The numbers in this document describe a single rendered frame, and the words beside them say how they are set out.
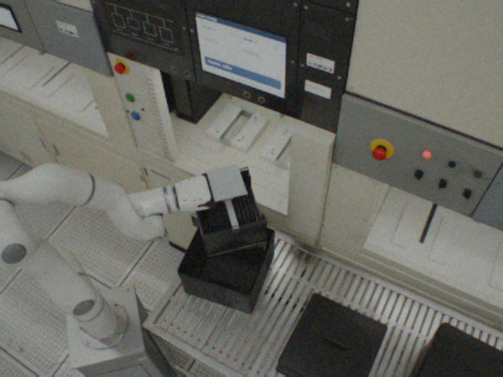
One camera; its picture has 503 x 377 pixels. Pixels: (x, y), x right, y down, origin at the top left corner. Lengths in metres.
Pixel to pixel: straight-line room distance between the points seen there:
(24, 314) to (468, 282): 2.28
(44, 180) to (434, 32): 0.94
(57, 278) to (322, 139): 0.84
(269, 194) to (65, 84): 1.28
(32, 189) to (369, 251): 1.19
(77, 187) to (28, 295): 1.81
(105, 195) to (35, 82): 1.51
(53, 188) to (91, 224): 1.88
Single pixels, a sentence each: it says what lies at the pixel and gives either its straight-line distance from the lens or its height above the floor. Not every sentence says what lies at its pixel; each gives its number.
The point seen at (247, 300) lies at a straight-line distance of 1.65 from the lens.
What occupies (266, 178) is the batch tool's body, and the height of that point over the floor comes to 0.87.
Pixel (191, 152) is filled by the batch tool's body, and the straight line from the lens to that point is 2.06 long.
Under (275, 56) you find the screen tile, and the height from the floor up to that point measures 1.61.
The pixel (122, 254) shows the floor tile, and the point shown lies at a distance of 2.86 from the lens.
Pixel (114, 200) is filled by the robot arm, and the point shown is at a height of 1.40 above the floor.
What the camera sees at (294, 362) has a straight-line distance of 1.61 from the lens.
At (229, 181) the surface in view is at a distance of 1.44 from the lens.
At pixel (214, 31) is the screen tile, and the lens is 1.37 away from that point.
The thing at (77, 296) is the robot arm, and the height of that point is 1.18.
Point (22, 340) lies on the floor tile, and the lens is 2.85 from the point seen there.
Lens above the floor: 2.41
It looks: 54 degrees down
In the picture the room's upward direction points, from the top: 3 degrees counter-clockwise
